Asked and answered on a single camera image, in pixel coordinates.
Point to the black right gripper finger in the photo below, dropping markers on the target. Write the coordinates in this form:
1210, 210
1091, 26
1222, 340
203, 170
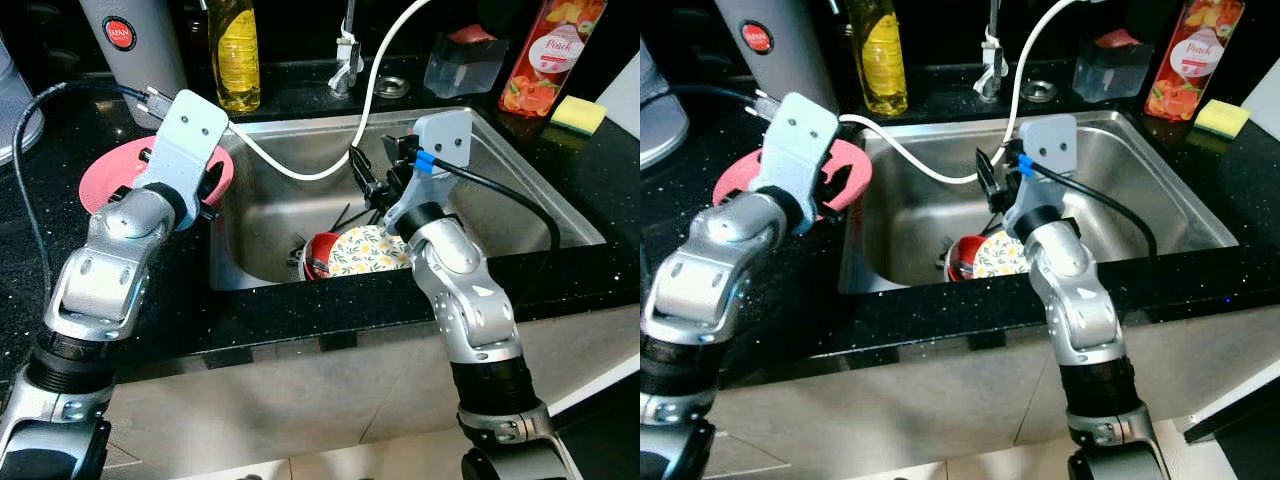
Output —
988, 178
364, 175

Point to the pink-rimmed lemon print plate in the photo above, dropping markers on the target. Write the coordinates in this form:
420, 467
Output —
365, 250
1000, 255
740, 180
110, 175

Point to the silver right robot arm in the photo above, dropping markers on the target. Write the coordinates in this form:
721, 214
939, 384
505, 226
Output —
1085, 310
470, 300

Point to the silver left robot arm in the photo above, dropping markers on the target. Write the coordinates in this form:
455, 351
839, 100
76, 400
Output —
100, 280
700, 290

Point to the black chopstick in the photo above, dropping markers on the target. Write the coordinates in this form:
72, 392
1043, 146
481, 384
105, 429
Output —
366, 218
992, 225
343, 218

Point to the round metal countertop cap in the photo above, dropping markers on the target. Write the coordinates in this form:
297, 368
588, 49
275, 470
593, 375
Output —
378, 88
1028, 92

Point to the red bowl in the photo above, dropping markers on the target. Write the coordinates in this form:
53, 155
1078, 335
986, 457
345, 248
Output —
960, 265
318, 262

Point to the stainless steel sink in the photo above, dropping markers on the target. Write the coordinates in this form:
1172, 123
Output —
1140, 210
500, 210

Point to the clear plastic sponge holder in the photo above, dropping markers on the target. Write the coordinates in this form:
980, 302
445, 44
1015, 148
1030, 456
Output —
455, 75
1100, 78

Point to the chrome faucet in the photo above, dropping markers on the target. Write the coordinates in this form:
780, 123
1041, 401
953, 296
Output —
347, 55
992, 55

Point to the yellow liquid bottle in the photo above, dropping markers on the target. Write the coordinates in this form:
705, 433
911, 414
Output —
235, 60
880, 60

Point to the grey canister with red label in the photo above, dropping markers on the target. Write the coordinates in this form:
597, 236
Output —
770, 60
130, 60

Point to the pink sponge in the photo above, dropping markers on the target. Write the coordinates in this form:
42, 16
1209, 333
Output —
470, 35
1118, 40

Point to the yellow sponge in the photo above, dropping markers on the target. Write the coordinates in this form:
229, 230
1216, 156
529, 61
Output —
1222, 118
578, 115

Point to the grey appliance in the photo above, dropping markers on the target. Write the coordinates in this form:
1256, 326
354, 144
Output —
15, 110
655, 120

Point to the peach dish soap bottle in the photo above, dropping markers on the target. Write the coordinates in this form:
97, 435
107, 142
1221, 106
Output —
1195, 55
550, 55

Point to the white board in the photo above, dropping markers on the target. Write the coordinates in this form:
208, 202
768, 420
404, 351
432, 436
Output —
1265, 120
625, 100

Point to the beige cabinet front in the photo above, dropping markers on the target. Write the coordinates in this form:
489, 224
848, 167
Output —
300, 400
900, 410

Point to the black panel with white edge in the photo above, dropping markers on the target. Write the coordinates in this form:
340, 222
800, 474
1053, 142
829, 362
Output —
610, 440
1250, 450

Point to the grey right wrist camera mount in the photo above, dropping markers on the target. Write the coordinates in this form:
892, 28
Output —
1050, 145
445, 140

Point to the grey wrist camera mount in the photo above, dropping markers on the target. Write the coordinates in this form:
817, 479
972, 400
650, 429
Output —
1050, 145
800, 140
445, 140
185, 135

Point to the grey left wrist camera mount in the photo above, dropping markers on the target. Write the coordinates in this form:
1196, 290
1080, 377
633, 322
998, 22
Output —
800, 140
185, 135

